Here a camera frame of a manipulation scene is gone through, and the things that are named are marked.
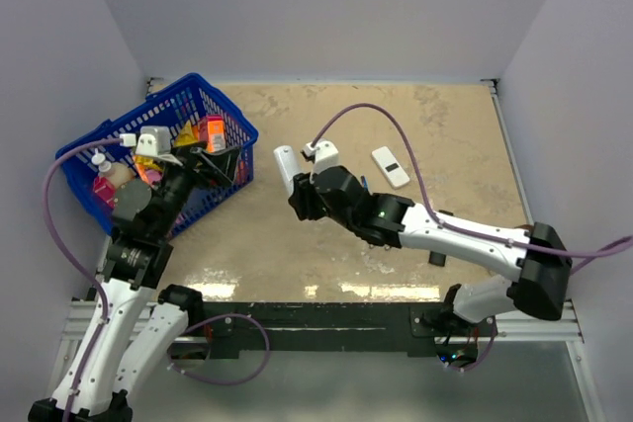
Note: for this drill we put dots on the white remote with display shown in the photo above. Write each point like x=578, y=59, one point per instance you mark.
x=390, y=167

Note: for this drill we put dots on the orange juice carton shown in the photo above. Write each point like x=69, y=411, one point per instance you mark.
x=215, y=133

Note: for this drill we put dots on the white remote control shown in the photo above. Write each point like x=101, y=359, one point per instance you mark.
x=288, y=166

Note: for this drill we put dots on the soap pump bottle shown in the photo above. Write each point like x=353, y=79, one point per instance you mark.
x=116, y=173

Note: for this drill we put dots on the black remote control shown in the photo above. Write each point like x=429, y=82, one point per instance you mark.
x=437, y=259

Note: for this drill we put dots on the blue plastic shopping basket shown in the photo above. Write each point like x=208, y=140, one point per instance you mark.
x=188, y=99

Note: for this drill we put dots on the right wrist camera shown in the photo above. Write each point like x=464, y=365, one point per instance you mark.
x=323, y=155

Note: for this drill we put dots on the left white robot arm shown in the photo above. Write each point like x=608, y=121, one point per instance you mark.
x=111, y=362

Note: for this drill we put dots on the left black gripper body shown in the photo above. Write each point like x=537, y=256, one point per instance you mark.
x=176, y=182

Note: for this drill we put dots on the pink box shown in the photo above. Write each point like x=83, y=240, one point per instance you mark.
x=104, y=194

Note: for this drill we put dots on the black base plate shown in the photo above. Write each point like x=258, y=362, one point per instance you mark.
x=416, y=329

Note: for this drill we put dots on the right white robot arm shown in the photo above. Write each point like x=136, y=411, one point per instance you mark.
x=531, y=271

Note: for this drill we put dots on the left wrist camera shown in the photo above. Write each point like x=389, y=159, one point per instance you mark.
x=153, y=141

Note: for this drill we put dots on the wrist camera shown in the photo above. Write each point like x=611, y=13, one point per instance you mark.
x=153, y=141
x=323, y=155

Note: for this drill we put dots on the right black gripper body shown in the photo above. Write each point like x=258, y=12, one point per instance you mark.
x=311, y=204

